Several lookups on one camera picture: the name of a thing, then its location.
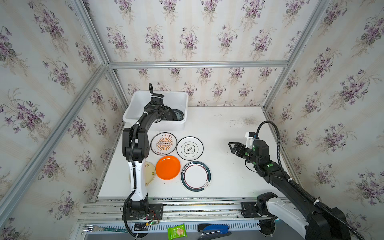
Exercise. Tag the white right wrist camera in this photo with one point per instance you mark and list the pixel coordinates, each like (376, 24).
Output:
(250, 137)

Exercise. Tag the aluminium rail base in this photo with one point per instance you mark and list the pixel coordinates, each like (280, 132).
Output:
(170, 212)

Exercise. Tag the aluminium frame post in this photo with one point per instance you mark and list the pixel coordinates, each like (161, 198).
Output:
(91, 33)
(306, 34)

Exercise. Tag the white plate black flower outline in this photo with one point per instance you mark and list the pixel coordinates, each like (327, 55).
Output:
(190, 148)

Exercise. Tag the green circuit board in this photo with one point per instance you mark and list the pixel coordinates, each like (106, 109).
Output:
(115, 230)

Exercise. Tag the cream plate small flowers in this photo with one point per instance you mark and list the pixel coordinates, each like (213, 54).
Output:
(150, 174)

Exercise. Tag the blue black stapler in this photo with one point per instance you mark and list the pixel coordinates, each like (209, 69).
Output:
(211, 231)

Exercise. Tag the aluminium frame top bar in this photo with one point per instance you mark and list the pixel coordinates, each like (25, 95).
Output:
(197, 64)

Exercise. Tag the aluminium frame post right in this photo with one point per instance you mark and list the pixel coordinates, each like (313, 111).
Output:
(306, 34)

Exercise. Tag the white plastic bin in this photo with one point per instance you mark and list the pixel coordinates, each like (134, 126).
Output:
(174, 100)

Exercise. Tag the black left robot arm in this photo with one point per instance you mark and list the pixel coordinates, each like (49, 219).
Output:
(136, 148)

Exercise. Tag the aluminium frame post left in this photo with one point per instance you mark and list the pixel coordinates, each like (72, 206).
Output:
(91, 33)

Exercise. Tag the green rimmed white plate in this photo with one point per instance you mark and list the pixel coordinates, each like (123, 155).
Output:
(196, 176)

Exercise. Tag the black round plate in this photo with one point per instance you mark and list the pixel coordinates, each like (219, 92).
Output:
(179, 115)

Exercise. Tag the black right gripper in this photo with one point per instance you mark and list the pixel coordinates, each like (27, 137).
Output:
(242, 148)

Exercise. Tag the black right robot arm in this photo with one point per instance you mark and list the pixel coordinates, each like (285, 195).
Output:
(307, 215)

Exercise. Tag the orange plastic plate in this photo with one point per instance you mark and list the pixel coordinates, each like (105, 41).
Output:
(168, 167)

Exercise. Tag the white plate orange fan centre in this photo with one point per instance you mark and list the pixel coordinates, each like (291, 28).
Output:
(163, 144)

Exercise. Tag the green snack packet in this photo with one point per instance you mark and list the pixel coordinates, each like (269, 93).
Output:
(177, 232)

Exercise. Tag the metal fork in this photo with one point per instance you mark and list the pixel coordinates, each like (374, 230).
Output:
(92, 228)

